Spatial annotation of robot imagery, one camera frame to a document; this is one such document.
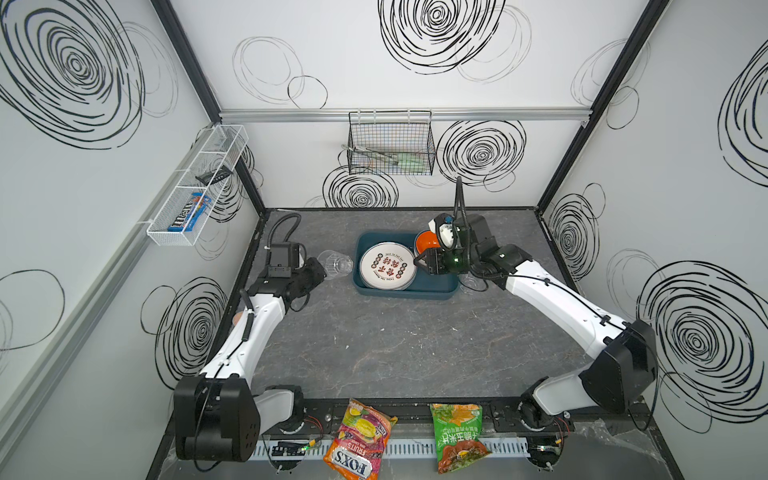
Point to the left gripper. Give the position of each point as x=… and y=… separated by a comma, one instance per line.
x=315, y=270

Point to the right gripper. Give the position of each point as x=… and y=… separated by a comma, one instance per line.
x=429, y=260

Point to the orange plastic bowl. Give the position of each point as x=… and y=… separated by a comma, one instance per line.
x=424, y=241

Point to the clear drinking glass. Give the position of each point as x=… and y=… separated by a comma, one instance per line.
x=335, y=264

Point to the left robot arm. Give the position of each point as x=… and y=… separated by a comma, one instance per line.
x=217, y=417

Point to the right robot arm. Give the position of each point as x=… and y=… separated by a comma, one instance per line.
x=623, y=353

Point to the teal plastic bin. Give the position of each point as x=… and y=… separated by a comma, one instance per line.
x=424, y=287

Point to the green item in basket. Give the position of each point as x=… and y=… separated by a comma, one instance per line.
x=413, y=163

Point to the blue M&M's candy bag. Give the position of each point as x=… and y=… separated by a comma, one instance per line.
x=195, y=206

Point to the black remote in shelf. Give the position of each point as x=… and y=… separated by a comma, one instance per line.
x=215, y=176

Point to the green snack bag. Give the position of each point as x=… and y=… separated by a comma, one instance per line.
x=457, y=428

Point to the Fox's fruits candy bag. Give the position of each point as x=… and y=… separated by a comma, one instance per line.
x=357, y=450

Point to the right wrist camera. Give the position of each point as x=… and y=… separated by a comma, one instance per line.
x=446, y=236

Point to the white wire shelf basket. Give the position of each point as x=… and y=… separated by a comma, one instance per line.
x=217, y=145

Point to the black wire basket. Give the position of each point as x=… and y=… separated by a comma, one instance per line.
x=376, y=136

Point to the white slotted cable duct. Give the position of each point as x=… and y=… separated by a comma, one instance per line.
x=398, y=449

